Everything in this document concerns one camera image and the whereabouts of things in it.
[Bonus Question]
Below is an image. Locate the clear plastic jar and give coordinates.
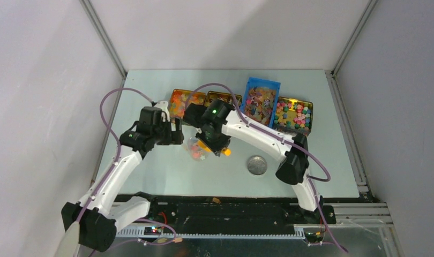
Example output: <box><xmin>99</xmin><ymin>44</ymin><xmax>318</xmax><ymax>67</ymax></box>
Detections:
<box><xmin>187</xmin><ymin>137</ymin><xmax>209</xmax><ymax>161</ymax></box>

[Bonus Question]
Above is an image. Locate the orange plastic scoop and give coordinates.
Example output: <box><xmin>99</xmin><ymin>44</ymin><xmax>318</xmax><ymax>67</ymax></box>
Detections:
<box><xmin>197</xmin><ymin>140</ymin><xmax>231</xmax><ymax>156</ymax></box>

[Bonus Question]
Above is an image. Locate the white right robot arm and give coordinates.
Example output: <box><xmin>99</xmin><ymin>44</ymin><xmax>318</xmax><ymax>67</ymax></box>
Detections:
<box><xmin>183</xmin><ymin>100</ymin><xmax>323</xmax><ymax>224</ymax></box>

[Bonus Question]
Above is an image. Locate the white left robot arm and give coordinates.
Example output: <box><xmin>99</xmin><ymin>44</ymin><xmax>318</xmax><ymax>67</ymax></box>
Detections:
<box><xmin>55</xmin><ymin>101</ymin><xmax>184</xmax><ymax>256</ymax></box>

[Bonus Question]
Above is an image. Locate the tin of gummy candies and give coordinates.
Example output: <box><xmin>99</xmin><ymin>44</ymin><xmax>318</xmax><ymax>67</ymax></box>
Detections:
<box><xmin>169</xmin><ymin>89</ymin><xmax>206</xmax><ymax>118</ymax></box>

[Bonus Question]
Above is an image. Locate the blue bin of candies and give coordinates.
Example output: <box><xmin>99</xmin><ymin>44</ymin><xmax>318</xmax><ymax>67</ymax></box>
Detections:
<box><xmin>240</xmin><ymin>77</ymin><xmax>281</xmax><ymax>127</ymax></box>

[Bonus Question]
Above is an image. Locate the tin of colourful cube candies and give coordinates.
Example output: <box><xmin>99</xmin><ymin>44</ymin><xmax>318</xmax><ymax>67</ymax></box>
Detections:
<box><xmin>272</xmin><ymin>97</ymin><xmax>313</xmax><ymax>136</ymax></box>

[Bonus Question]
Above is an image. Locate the tin of lollipops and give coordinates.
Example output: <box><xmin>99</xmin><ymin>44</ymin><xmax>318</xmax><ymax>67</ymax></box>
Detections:
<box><xmin>204</xmin><ymin>91</ymin><xmax>233</xmax><ymax>107</ymax></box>

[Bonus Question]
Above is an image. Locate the silver metal jar lid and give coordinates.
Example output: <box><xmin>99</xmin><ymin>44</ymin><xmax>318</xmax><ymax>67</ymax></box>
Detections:
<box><xmin>246</xmin><ymin>156</ymin><xmax>267</xmax><ymax>176</ymax></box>

